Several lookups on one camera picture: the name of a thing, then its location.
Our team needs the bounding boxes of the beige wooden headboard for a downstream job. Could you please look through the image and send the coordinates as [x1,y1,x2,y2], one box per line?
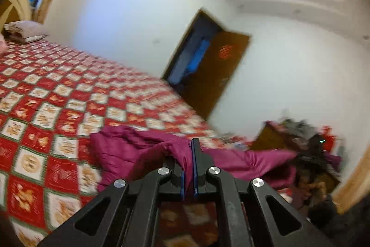
[0,0,31,33]

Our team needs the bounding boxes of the dark wooden door frame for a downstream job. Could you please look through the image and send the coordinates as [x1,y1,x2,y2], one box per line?
[162,9,225,87]

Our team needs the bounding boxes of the magenta down jacket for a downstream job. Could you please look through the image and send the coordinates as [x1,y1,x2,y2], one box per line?
[90,125,297,191]

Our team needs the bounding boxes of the brown wooden dresser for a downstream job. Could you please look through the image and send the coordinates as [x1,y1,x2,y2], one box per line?
[251,121,342,193]

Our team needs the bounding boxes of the brown wooden door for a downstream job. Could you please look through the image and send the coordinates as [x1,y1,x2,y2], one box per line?
[180,31,250,120]

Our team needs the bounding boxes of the red double happiness decoration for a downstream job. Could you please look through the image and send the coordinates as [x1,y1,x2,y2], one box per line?
[218,44,233,59]

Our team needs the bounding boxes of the red checkered bedspread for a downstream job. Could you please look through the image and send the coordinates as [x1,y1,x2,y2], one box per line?
[0,38,250,247]

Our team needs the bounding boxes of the striped grey pillow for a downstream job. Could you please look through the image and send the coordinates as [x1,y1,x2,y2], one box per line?
[4,20,49,44]

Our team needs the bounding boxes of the red gift bags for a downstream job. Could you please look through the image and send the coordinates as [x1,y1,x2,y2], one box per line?
[319,125,337,153]

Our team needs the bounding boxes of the pile of grey clothes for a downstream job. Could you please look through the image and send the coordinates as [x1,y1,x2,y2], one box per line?
[278,118,319,150]

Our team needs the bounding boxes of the pink floral pillow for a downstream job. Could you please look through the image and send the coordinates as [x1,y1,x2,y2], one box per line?
[0,34,8,56]

